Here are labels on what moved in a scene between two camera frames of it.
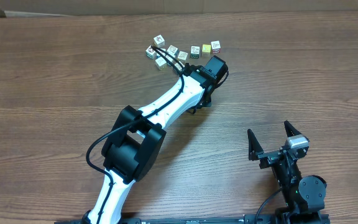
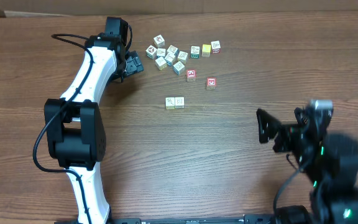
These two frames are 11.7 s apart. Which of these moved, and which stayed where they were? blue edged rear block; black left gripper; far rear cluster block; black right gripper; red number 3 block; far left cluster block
Moved: black right gripper; black left gripper
Stayed: blue edged rear block; far rear cluster block; red number 3 block; far left cluster block
